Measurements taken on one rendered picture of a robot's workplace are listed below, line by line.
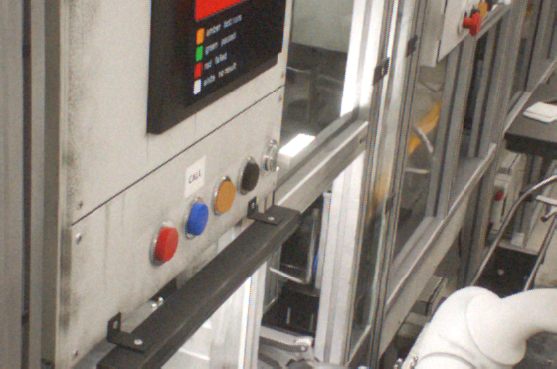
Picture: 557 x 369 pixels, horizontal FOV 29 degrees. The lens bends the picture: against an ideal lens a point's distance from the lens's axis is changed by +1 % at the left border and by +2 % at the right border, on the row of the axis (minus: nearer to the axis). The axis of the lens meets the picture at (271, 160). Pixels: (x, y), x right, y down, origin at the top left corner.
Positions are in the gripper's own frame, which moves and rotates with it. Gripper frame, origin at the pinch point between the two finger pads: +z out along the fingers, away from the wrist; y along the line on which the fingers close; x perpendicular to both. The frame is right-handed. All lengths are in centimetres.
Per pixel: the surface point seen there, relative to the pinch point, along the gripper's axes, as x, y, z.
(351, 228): -18.5, 16.0, -12.8
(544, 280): -262, -100, -21
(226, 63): 42, 57, -17
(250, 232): 32, 36, -16
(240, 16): 40, 60, -17
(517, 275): -104, -25, -28
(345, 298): -18.5, 4.2, -13.1
